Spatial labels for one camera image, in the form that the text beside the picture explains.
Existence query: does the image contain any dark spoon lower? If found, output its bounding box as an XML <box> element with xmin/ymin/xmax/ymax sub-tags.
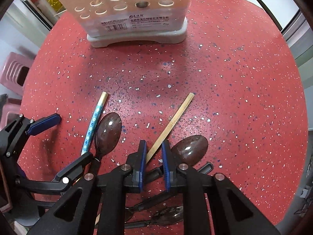
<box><xmin>125</xmin><ymin>162</ymin><xmax>214</xmax><ymax>221</ymax></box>

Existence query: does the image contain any dark brown spoon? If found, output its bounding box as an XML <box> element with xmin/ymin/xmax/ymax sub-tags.
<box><xmin>88</xmin><ymin>112</ymin><xmax>122</xmax><ymax>176</ymax></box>

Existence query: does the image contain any dark spoon bottom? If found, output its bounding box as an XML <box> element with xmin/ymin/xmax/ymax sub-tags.
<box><xmin>125</xmin><ymin>205</ymin><xmax>183</xmax><ymax>229</ymax></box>

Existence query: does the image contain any blue patterned chopstick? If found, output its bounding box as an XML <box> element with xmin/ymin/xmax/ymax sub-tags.
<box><xmin>81</xmin><ymin>92</ymin><xmax>109</xmax><ymax>155</ymax></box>

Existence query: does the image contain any dark spoon on table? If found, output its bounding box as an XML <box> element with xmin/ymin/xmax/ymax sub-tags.
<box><xmin>144</xmin><ymin>135</ymin><xmax>209</xmax><ymax>182</ymax></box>

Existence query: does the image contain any pink plastic stool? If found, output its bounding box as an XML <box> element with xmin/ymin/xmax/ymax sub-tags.
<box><xmin>1</xmin><ymin>52</ymin><xmax>33</xmax><ymax>96</ymax></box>

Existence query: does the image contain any beige plastic utensil holder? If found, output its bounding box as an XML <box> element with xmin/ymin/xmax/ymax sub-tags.
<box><xmin>59</xmin><ymin>0</ymin><xmax>191</xmax><ymax>48</ymax></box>

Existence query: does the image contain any plain wooden chopstick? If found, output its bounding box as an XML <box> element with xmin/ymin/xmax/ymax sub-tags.
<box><xmin>146</xmin><ymin>92</ymin><xmax>195</xmax><ymax>164</ymax></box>

